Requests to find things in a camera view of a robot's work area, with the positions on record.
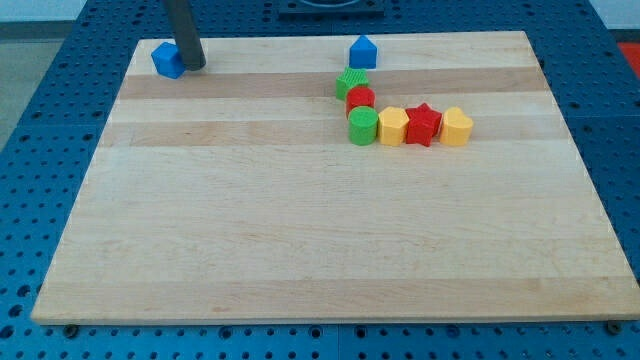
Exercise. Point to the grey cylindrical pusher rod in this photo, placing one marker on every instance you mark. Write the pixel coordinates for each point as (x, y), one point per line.
(186, 35)

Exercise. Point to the red cylinder block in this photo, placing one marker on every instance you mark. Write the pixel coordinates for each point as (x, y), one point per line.
(359, 96)

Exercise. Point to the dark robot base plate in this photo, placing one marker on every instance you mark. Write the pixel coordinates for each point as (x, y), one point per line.
(290, 9)

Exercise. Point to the blue cube block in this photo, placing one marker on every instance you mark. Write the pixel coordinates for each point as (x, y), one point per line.
(167, 60)

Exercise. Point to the black bolt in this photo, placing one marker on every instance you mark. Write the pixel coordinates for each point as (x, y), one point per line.
(613, 327)
(70, 331)

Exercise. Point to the black bolt front left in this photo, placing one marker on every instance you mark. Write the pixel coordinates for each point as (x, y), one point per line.
(70, 331)

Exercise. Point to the yellow heart block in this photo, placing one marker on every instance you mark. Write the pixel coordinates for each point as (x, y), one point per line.
(456, 127)

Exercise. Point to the yellow pentagon block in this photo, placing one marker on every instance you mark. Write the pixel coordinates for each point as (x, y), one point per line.
(392, 126)

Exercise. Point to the blue pentagon house block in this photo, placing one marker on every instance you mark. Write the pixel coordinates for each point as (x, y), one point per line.
(363, 53)

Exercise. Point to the green cylinder block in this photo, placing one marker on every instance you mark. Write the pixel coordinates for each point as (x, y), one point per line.
(363, 122)

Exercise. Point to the green star block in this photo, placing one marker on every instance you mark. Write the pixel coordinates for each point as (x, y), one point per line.
(349, 79)

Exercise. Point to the red star block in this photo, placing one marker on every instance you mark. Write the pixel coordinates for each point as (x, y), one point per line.
(424, 124)

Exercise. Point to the light wooden board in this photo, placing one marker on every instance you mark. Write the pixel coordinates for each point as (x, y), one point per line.
(232, 195)

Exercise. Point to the black bolt front right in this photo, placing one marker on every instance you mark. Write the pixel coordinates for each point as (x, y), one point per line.
(613, 327)

